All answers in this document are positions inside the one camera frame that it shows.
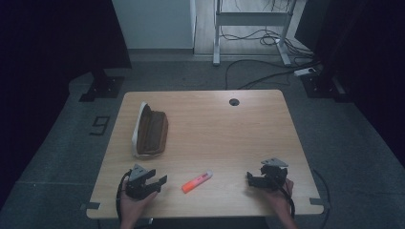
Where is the brown pencil case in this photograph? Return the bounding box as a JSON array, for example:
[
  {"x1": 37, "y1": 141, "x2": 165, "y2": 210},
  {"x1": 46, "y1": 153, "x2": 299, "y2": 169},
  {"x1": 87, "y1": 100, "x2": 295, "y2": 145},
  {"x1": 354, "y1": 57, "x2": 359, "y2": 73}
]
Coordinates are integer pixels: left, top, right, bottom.
[{"x1": 131, "y1": 101, "x2": 169, "y2": 159}]

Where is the thin black floor cable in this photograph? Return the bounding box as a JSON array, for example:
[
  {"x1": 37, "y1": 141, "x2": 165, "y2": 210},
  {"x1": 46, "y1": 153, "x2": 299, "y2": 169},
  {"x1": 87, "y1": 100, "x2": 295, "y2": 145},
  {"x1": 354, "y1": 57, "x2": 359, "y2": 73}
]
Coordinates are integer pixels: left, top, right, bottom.
[{"x1": 312, "y1": 169, "x2": 332, "y2": 229}]

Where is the white desk frame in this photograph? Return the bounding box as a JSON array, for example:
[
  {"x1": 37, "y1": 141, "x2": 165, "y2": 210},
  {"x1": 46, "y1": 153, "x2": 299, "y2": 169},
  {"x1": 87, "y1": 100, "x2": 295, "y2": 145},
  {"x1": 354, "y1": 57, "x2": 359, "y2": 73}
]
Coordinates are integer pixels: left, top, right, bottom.
[{"x1": 212, "y1": 0, "x2": 293, "y2": 68}]

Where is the person's right hand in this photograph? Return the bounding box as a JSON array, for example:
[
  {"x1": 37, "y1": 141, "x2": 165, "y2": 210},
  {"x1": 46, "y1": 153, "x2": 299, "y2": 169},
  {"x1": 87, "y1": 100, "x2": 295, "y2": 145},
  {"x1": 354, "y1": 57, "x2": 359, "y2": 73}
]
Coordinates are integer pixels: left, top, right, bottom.
[{"x1": 263, "y1": 177, "x2": 295, "y2": 218}]

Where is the black stand base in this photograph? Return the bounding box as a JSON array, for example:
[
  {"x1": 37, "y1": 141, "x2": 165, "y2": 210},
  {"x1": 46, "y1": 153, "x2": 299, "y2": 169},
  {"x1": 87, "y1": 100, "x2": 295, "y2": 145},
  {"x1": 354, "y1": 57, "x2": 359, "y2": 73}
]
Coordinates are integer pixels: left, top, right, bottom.
[
  {"x1": 300, "y1": 72, "x2": 349, "y2": 100},
  {"x1": 78, "y1": 69, "x2": 125, "y2": 103}
]

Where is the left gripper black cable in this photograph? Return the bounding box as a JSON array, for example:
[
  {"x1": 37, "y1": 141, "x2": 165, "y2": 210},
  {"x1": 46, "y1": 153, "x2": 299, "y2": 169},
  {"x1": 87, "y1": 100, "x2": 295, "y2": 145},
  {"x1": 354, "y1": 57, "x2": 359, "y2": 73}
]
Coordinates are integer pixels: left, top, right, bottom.
[{"x1": 115, "y1": 170, "x2": 133, "y2": 223}]

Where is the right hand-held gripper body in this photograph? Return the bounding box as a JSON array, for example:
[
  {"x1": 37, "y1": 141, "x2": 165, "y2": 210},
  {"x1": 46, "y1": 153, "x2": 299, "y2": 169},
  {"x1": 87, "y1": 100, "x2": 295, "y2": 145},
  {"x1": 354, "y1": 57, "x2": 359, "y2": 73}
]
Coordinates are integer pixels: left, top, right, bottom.
[{"x1": 254, "y1": 157, "x2": 289, "y2": 192}]

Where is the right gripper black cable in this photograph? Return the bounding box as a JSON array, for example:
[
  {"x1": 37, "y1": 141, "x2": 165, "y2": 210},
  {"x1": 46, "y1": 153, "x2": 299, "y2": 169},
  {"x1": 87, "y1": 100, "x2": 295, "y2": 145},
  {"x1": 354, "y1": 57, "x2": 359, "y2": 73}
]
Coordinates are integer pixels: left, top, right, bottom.
[{"x1": 277, "y1": 185, "x2": 296, "y2": 220}]

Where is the black floor cable bundle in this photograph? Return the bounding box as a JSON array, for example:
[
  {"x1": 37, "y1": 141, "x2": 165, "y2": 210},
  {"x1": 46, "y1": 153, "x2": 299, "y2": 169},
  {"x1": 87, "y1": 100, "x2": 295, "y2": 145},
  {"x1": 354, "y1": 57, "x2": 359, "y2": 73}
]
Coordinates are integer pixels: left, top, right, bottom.
[{"x1": 220, "y1": 26, "x2": 314, "y2": 60}]

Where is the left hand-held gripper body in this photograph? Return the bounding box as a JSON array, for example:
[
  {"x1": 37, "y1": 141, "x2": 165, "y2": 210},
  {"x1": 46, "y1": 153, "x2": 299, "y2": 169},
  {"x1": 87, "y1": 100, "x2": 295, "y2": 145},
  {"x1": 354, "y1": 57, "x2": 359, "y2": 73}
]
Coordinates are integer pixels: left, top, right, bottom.
[{"x1": 124, "y1": 163, "x2": 158, "y2": 201}]

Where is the orange highlighter pen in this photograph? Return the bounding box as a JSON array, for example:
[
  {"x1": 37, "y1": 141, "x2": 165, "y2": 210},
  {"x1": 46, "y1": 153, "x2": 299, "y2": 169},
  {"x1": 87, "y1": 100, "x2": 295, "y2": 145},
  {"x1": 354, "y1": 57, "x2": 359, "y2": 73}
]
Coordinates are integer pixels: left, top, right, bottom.
[{"x1": 181, "y1": 169, "x2": 214, "y2": 195}]

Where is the person's left hand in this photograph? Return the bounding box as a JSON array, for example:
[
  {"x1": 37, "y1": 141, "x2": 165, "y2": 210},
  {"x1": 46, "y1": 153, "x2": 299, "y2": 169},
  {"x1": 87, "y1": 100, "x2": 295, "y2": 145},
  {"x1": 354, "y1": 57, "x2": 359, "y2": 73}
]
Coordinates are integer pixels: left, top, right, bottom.
[{"x1": 118, "y1": 176, "x2": 160, "y2": 224}]

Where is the dark curtain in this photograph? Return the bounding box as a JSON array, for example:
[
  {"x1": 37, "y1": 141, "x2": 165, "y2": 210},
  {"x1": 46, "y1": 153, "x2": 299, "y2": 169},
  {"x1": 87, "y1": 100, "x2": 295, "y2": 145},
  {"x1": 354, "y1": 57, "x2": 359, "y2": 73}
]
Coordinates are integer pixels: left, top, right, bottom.
[
  {"x1": 294, "y1": 0, "x2": 405, "y2": 160},
  {"x1": 0, "y1": 0, "x2": 133, "y2": 211}
]

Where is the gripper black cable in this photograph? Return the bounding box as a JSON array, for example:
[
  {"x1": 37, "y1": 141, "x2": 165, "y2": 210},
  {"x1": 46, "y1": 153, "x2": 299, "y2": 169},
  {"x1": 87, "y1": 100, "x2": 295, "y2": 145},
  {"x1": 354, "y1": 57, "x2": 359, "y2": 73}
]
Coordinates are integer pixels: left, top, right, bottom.
[
  {"x1": 277, "y1": 185, "x2": 296, "y2": 220},
  {"x1": 115, "y1": 170, "x2": 133, "y2": 223}
]

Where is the white power strip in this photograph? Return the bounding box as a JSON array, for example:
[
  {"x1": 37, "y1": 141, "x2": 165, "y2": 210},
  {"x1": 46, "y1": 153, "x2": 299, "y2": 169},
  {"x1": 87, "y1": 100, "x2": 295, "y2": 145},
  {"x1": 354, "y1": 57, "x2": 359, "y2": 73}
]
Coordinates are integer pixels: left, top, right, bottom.
[{"x1": 292, "y1": 67, "x2": 318, "y2": 77}]

